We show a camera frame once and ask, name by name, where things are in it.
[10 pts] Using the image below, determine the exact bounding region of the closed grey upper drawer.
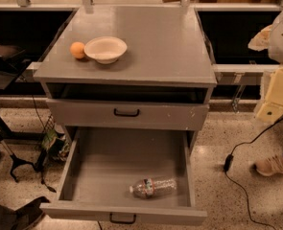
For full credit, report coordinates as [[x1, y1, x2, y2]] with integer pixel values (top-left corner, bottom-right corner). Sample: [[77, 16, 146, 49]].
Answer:
[[47, 99, 209, 130]]

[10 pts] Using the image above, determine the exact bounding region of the grey drawer cabinet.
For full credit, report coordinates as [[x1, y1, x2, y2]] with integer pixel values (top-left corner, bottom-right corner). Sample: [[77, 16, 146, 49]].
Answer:
[[35, 6, 217, 139]]

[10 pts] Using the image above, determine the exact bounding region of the metal shelf rail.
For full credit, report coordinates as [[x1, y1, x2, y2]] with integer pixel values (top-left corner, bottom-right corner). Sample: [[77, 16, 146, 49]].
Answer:
[[213, 64, 278, 85]]

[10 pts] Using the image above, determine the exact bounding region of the clear plastic water bottle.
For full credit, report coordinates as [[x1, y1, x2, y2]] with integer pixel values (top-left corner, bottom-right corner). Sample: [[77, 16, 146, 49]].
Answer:
[[130, 177, 178, 199]]

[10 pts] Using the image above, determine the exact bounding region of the wire basket with items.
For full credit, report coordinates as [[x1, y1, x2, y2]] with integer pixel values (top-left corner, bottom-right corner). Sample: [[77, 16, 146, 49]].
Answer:
[[40, 115, 70, 161]]

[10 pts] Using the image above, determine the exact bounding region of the black power cable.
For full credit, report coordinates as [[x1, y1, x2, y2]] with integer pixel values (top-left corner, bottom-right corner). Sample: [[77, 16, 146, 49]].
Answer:
[[223, 111, 283, 230]]

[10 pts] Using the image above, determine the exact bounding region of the white bowl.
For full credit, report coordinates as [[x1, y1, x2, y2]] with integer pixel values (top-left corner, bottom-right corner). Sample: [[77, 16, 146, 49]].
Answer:
[[83, 36, 128, 64]]

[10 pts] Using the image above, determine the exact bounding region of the orange fruit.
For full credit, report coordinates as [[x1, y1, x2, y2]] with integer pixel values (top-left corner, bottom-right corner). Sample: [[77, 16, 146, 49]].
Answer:
[[70, 42, 84, 59]]

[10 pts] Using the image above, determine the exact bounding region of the black tripod stand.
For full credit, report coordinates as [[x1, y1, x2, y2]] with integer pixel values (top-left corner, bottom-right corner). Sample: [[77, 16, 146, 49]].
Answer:
[[0, 131, 35, 182]]

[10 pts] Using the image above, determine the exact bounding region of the black device on stand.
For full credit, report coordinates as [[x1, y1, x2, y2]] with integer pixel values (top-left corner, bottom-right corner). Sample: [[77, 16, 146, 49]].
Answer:
[[0, 44, 31, 90]]

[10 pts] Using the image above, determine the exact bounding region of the tan work boot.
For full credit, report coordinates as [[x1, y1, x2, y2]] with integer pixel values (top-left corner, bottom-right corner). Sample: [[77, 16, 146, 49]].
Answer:
[[254, 155, 283, 176]]

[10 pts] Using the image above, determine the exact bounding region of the black shoe bottom left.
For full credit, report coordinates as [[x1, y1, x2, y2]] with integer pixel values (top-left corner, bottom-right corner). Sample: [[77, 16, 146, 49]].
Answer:
[[0, 196, 49, 230]]

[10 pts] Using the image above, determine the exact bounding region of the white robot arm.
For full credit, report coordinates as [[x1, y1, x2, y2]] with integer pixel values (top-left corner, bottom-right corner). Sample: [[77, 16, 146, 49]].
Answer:
[[248, 11, 283, 123]]

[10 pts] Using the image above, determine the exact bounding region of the open grey middle drawer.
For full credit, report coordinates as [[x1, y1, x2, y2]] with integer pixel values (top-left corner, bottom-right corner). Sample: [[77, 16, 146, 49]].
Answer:
[[41, 127, 207, 225]]

